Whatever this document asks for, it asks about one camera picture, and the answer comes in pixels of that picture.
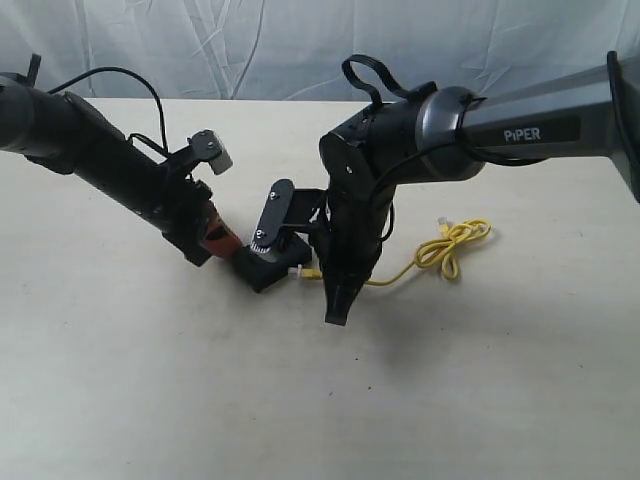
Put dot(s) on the black network switch box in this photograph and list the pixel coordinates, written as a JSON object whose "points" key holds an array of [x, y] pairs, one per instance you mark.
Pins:
{"points": [[260, 268]]}

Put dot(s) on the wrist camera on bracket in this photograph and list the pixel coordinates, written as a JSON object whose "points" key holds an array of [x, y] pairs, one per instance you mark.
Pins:
{"points": [[287, 210], [203, 147]]}

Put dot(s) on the grey wrinkled backdrop cloth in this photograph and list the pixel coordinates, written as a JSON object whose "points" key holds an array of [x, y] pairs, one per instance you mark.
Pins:
{"points": [[292, 50]]}

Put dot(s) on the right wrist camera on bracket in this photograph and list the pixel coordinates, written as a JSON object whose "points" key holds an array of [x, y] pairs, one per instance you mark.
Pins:
{"points": [[287, 210]]}

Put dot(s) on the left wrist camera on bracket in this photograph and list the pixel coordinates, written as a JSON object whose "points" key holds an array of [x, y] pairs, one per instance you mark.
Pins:
{"points": [[203, 147]]}

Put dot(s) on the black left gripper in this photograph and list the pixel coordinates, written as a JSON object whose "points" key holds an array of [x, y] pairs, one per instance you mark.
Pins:
{"points": [[192, 223]]}

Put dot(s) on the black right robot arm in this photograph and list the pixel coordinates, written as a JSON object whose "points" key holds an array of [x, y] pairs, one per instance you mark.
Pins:
{"points": [[433, 134]]}

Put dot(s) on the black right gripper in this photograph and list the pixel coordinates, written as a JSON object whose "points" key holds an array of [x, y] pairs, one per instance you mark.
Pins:
{"points": [[348, 244]]}

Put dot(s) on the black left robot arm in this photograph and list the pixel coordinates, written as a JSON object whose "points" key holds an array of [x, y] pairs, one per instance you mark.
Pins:
{"points": [[65, 134]]}

